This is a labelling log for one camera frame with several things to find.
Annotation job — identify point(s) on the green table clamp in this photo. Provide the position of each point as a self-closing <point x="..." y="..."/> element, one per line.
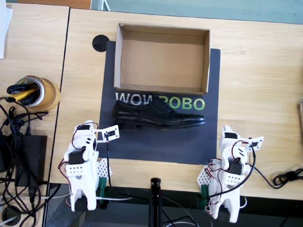
<point x="204" y="191"/>
<point x="102" y="186"/>

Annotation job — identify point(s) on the dark grey WOWROBO mat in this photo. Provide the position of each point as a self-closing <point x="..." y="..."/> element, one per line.
<point x="154" y="146"/>

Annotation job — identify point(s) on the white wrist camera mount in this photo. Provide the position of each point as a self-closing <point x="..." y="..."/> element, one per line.
<point x="256" y="143"/>
<point x="112" y="133"/>

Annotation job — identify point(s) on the black leather dress shoe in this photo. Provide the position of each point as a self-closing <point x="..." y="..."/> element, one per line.
<point x="146" y="116"/>

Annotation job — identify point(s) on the white paper stack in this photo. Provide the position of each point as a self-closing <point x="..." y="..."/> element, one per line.
<point x="3" y="28"/>

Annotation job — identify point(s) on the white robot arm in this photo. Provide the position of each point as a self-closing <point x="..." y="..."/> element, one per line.
<point x="80" y="184"/>
<point x="233" y="189"/>

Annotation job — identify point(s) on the white perforated base plate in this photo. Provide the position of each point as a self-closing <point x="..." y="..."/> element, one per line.
<point x="105" y="170"/>
<point x="203" y="177"/>

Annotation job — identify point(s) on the black round desk grommet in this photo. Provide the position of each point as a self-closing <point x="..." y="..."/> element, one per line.
<point x="99" y="43"/>
<point x="9" y="212"/>

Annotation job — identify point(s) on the open cardboard box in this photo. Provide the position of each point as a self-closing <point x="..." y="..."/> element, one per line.
<point x="161" y="63"/>

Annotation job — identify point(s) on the black power adapter brick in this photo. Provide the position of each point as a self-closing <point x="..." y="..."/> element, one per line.
<point x="30" y="160"/>
<point x="3" y="153"/>

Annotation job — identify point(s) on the black camera stand pole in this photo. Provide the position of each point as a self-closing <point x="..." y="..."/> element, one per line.
<point x="155" y="201"/>

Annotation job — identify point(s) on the brown packing tape roll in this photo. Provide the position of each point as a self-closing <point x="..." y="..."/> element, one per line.
<point x="50" y="94"/>

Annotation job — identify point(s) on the grey perforated metal panel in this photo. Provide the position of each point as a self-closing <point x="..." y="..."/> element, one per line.
<point x="59" y="212"/>

